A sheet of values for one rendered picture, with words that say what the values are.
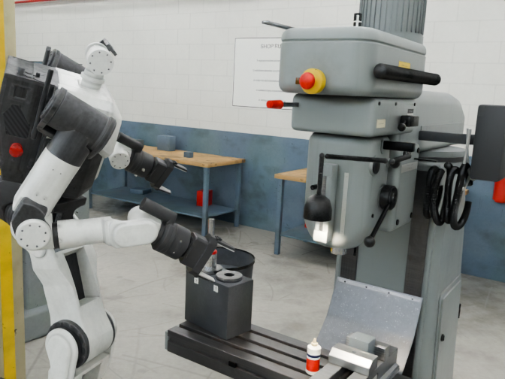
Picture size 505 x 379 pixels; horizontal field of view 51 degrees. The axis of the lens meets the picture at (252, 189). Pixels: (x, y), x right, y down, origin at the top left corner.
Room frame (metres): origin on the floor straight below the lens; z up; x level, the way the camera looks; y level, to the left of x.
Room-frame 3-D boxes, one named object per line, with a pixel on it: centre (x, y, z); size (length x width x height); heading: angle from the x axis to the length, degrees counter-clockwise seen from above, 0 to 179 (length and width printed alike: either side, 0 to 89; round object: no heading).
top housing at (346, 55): (1.51, -0.27, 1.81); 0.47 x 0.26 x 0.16; 146
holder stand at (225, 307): (1.77, 0.10, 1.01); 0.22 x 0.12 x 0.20; 47
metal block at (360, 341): (1.44, -0.34, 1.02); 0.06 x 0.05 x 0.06; 55
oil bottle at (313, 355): (1.48, -0.21, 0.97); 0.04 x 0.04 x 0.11
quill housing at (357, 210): (1.50, -0.26, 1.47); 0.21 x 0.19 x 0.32; 56
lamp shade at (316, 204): (1.33, -0.17, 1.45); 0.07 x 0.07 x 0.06
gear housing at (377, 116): (1.53, -0.28, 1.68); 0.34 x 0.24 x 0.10; 146
